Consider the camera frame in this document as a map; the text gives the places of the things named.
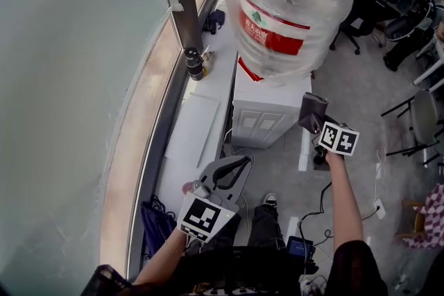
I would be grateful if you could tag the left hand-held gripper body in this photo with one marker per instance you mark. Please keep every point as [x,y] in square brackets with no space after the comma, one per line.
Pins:
[204,216]

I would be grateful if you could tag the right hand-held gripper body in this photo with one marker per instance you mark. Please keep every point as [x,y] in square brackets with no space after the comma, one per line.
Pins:
[338,140]

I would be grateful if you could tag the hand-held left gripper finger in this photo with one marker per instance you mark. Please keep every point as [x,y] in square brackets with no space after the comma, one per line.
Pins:
[241,183]
[211,170]

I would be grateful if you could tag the white water dispenser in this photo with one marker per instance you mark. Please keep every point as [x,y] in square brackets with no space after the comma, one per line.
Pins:
[267,104]

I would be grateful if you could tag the person's right forearm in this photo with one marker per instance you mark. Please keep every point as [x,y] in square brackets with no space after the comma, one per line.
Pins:
[343,197]

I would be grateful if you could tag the person's left forearm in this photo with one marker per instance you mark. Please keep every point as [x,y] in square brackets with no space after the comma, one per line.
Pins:
[163,256]

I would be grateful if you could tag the clear bagged water jug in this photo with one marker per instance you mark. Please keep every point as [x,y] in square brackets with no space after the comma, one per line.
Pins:
[291,3]

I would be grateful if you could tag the person's right sneaker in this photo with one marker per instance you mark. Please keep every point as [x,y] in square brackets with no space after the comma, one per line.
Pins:
[270,199]

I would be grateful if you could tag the white flat board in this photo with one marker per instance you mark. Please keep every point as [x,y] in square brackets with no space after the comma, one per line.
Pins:
[192,128]

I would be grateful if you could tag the person's black trousers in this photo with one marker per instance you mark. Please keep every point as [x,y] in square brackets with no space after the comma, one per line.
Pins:
[265,225]

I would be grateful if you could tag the person's black shirt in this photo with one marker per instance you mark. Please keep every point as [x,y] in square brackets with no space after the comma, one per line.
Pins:
[249,274]

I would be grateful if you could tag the white charger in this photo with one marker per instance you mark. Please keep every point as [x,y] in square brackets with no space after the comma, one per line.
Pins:
[379,208]

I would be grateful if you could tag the grey chair with black legs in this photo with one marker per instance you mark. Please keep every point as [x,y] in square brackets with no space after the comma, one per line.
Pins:
[421,118]

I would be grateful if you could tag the black device with blue screen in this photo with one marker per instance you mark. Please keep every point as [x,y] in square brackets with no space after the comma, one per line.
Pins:
[299,247]

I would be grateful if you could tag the white windowsill ledge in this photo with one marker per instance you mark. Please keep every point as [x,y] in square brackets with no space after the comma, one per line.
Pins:
[215,83]

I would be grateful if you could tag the black thermos bottle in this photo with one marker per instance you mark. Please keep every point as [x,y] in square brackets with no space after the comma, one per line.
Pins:
[194,64]

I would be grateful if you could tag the wooden chair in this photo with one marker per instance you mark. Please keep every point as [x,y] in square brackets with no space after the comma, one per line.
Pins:
[414,218]

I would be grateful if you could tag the crumpled pale plastic bag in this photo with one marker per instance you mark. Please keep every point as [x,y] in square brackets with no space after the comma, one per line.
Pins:
[209,60]

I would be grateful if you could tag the white table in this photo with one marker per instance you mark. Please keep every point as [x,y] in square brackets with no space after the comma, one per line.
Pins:
[430,69]

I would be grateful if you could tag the black office chair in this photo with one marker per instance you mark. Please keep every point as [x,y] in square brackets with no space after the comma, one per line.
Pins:
[360,21]

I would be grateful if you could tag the purple checked cloth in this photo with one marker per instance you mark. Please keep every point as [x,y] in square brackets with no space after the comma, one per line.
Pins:
[433,218]

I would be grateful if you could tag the dark small pouch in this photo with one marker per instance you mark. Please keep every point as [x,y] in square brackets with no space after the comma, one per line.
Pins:
[215,21]

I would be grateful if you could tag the pale green roller blind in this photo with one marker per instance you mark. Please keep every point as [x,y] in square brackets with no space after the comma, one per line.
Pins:
[69,79]

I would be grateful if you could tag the left gripper fisheye camera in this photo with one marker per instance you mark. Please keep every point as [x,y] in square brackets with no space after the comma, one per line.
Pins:
[194,188]

